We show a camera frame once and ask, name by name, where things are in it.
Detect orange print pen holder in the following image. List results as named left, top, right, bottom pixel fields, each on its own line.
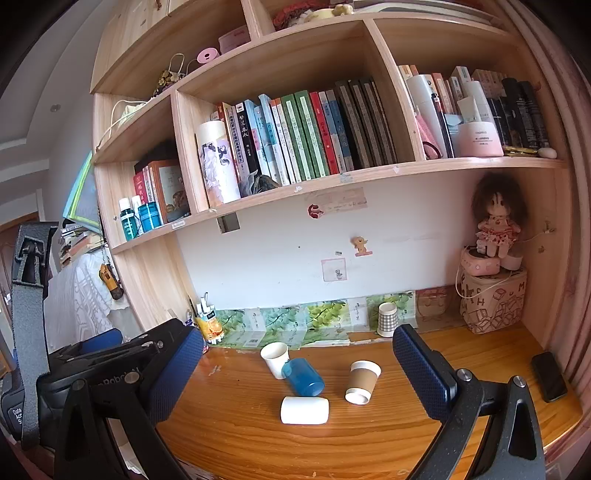
left=188, top=292, right=225, bottom=345

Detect patterned woven basket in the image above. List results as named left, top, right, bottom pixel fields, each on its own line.
left=415, top=287, right=454, bottom=320

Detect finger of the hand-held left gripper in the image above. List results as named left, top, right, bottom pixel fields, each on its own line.
left=134, top=318, right=188, bottom=371

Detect small flower basket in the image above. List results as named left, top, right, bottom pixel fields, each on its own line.
left=152, top=52, right=186, bottom=99

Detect leaf print paper strip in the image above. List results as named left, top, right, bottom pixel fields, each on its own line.
left=213, top=292, right=417, bottom=348

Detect white plastic cup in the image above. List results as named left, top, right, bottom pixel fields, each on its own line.
left=280, top=396, right=330, bottom=425

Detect row of colourful books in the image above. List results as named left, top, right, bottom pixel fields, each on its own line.
left=216, top=78, right=399, bottom=186

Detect curly hair rag doll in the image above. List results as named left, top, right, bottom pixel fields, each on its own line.
left=471, top=172, right=528, bottom=259

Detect wooden bookshelf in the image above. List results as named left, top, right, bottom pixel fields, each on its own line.
left=89, top=0, right=575, bottom=335

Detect white illustrated box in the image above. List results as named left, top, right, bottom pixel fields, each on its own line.
left=195, top=120, right=242, bottom=209

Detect white tube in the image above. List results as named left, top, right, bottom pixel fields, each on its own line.
left=459, top=80, right=493, bottom=125

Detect yellow plush toy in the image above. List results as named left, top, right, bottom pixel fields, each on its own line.
left=305, top=3, right=355, bottom=22

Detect blue chair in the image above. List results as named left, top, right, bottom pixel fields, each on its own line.
left=68, top=328, right=125, bottom=359

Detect grey strap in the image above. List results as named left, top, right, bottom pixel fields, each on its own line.
left=11, top=222, right=59, bottom=449

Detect letter print storage box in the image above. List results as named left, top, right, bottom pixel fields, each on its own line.
left=459, top=268, right=528, bottom=334

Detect pink paper note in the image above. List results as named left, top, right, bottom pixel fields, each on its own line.
left=321, top=258, right=347, bottom=282

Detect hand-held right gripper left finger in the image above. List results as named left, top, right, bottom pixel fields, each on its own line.
left=54, top=325, right=205, bottom=480

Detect blue plastic cup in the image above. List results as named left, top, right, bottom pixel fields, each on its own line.
left=283, top=357, right=326, bottom=398

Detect pink mesh pouch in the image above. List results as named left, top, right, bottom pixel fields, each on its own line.
left=414, top=107, right=440, bottom=161

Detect white cable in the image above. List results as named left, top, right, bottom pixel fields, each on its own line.
left=454, top=230, right=555, bottom=302

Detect row of dark and pale books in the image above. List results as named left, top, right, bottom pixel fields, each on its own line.
left=398, top=64, right=551, bottom=153

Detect red and brown books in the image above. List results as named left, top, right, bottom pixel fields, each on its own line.
left=133, top=159, right=191, bottom=224

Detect brown sleeve paper cup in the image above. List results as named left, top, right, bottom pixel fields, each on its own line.
left=344, top=360, right=382, bottom=406

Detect red knitted cloth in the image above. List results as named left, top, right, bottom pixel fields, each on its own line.
left=271, top=0, right=334, bottom=32

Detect pile of books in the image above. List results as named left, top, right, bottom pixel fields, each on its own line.
left=56, top=220, right=108, bottom=269

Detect striped paper cup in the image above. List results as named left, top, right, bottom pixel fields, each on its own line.
left=377, top=303, right=399, bottom=337

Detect green framed board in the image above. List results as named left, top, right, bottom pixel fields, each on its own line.
left=62, top=150, right=101, bottom=228

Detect pink music box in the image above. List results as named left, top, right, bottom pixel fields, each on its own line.
left=461, top=246, right=503, bottom=278

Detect pink cream jar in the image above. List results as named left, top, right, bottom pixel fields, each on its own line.
left=454, top=121, right=505, bottom=158

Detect white paper cup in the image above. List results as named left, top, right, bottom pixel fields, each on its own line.
left=260, top=342, right=291, bottom=380

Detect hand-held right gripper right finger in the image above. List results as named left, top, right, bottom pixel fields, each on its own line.
left=392, top=323, right=548, bottom=480

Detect white lace cloth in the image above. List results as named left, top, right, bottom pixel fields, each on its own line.
left=42, top=248, right=141, bottom=354

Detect black smartphone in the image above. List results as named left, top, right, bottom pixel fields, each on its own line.
left=530, top=352, right=569, bottom=404

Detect pale face mask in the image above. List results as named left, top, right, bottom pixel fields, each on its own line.
left=95, top=99, right=149, bottom=153

